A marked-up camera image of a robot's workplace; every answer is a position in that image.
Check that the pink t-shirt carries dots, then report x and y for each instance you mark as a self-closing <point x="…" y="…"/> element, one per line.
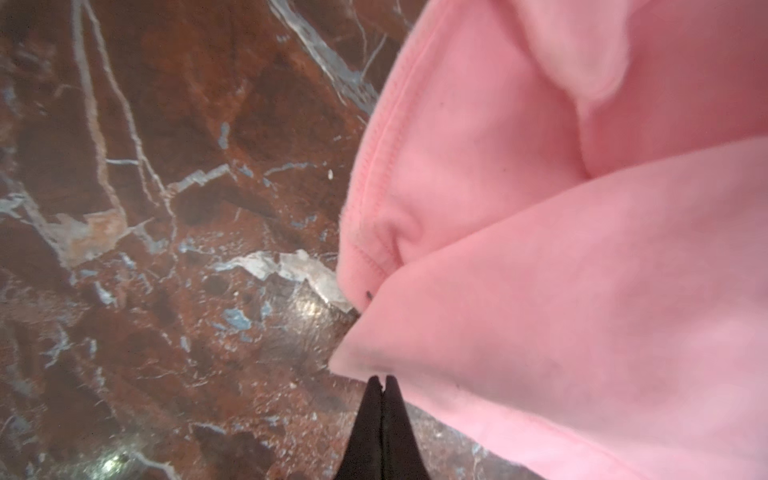
<point x="556" y="234"/>

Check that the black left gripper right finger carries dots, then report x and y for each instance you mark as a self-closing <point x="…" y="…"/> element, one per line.
<point x="401" y="458"/>

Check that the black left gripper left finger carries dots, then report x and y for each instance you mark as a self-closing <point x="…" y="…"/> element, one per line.
<point x="363" y="457"/>

